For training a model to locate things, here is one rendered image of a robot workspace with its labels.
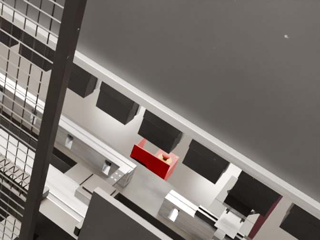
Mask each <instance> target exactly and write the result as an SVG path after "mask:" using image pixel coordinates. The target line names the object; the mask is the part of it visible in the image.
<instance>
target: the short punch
mask: <svg viewBox="0 0 320 240"><path fill-rule="evenodd" d="M231 190H232V188H231ZM231 190H230V191H231ZM230 191H229V193H230ZM229 193H228V195H227V197H226V198H225V200H224V202H223V204H222V205H223V206H225V207H226V208H228V209H229V210H231V211H233V212H234V213H236V214H237V215H239V216H240V217H242V218H243V219H244V220H246V218H247V217H248V215H249V214H250V212H251V211H252V209H251V208H250V207H248V206H246V205H245V204H243V203H242V202H240V201H239V200H237V199H236V198H234V197H233V196H231V195H230V194H229Z"/></svg>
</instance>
